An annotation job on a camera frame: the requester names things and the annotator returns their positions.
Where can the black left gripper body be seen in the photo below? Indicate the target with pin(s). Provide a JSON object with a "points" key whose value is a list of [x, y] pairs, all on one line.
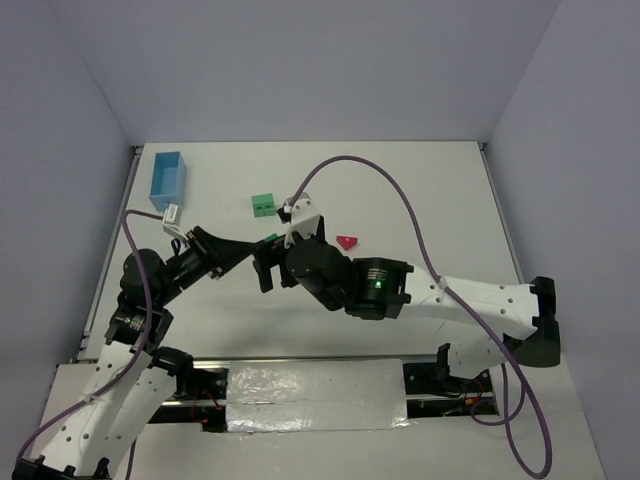
{"points": [[204, 253]]}

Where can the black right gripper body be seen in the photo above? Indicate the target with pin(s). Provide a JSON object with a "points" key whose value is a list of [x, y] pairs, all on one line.
{"points": [[270, 262]]}

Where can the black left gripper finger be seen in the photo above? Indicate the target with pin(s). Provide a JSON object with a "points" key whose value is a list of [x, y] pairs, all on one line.
{"points": [[209, 249], [223, 264]]}

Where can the red triangular wooden block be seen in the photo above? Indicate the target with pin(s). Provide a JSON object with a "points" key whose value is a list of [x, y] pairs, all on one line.
{"points": [[346, 242]]}

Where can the green arched hospital block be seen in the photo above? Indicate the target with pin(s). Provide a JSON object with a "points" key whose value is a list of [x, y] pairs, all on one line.
{"points": [[263, 205]]}

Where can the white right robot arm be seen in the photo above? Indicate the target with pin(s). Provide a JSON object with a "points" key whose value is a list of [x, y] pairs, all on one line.
{"points": [[518, 322]]}

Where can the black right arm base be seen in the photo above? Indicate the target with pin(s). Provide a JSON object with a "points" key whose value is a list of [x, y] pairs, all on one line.
{"points": [[432, 392]]}

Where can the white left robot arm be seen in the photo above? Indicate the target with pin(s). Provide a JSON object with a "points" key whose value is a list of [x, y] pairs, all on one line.
{"points": [[135, 373]]}

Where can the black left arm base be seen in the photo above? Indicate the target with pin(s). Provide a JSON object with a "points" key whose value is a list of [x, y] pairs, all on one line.
{"points": [[190, 381]]}

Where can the blue plastic bin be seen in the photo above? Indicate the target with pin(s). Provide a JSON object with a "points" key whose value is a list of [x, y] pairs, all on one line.
{"points": [[168, 184]]}

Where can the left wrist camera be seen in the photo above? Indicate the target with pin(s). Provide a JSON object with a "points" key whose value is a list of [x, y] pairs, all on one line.
{"points": [[171, 222]]}

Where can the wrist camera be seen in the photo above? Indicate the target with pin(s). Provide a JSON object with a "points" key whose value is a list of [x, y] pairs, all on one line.
{"points": [[171, 222], [302, 217]]}

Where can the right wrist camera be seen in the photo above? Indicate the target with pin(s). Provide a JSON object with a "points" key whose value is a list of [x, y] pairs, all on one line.
{"points": [[302, 217]]}

